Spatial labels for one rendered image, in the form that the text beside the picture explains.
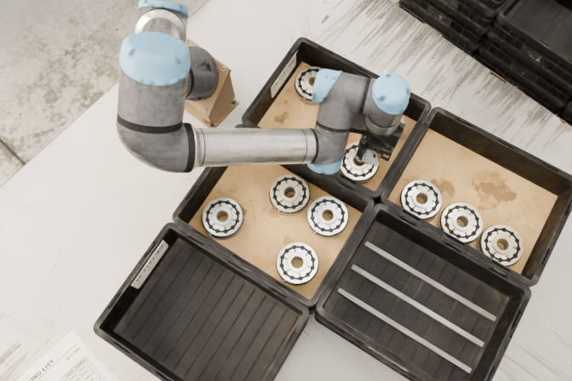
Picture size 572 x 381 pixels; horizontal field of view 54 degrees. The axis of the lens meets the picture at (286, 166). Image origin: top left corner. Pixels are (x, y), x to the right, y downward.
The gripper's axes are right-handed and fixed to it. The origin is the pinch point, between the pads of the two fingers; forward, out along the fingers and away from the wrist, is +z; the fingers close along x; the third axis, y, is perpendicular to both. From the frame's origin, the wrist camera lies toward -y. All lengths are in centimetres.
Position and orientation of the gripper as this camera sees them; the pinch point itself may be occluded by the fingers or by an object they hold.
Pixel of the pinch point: (363, 150)
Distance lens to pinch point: 144.6
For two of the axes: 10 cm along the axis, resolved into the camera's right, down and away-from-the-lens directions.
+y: 8.8, 4.3, -1.7
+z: 0.2, 3.4, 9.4
